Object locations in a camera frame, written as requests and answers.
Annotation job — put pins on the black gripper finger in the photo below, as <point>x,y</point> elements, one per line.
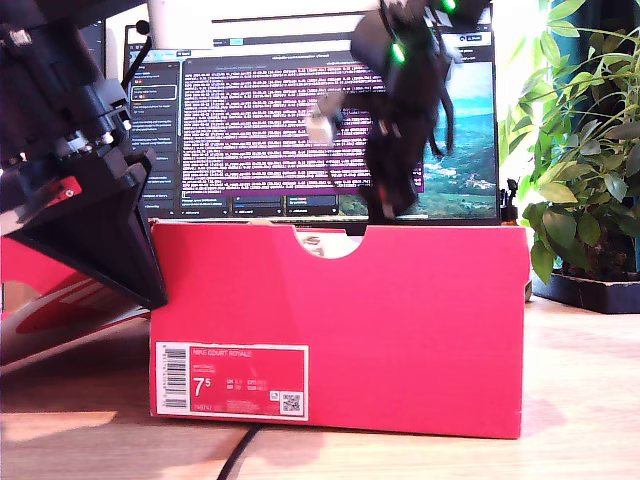
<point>137,235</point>
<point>407,200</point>
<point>85,250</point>
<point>382,210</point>

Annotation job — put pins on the white leather sneaker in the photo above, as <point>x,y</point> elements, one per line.
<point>312,245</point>

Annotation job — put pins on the red Nike shoebox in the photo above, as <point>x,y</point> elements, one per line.
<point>375,325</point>

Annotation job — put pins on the wide black Huawei monitor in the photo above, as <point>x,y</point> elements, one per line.
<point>260,125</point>

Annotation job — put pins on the green leafy potted plant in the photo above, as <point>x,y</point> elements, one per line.
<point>560,225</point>

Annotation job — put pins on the black thin-bezel computer monitor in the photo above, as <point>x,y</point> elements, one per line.
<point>97,45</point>

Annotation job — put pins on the black rectangular plant tray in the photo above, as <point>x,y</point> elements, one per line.
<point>590,297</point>

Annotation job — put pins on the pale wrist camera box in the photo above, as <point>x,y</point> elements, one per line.
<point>322,127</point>

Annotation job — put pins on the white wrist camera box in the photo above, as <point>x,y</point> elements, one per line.
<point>160,20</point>

